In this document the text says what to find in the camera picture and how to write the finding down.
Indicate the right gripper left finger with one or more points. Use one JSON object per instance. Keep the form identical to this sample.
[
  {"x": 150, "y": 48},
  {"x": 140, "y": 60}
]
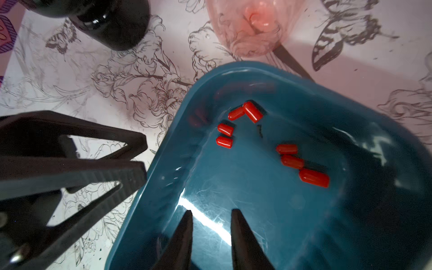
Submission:
[{"x": 177, "y": 255}]

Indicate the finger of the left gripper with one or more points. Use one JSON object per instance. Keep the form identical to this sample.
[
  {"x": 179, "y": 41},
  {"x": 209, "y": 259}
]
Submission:
[
  {"x": 45, "y": 138},
  {"x": 29, "y": 194}
]

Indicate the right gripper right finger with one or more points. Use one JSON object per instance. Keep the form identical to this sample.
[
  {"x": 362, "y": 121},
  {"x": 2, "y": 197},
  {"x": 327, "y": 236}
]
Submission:
[{"x": 247, "y": 254}]

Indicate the teal plastic storage box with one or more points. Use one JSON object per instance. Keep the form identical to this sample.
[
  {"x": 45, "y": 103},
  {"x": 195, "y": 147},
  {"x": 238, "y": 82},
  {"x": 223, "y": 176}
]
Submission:
[{"x": 376, "y": 213}]

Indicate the red sleeve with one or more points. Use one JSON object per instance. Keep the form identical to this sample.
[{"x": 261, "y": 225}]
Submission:
[
  {"x": 225, "y": 129},
  {"x": 224, "y": 142},
  {"x": 236, "y": 113},
  {"x": 287, "y": 149},
  {"x": 252, "y": 112},
  {"x": 292, "y": 161},
  {"x": 314, "y": 178}
]

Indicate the green plant in black vase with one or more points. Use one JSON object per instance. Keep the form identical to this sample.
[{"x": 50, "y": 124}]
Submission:
[{"x": 117, "y": 24}]

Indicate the pink spray bottle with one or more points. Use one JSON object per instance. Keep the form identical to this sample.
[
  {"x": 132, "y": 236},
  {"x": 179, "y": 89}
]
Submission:
[{"x": 253, "y": 28}]

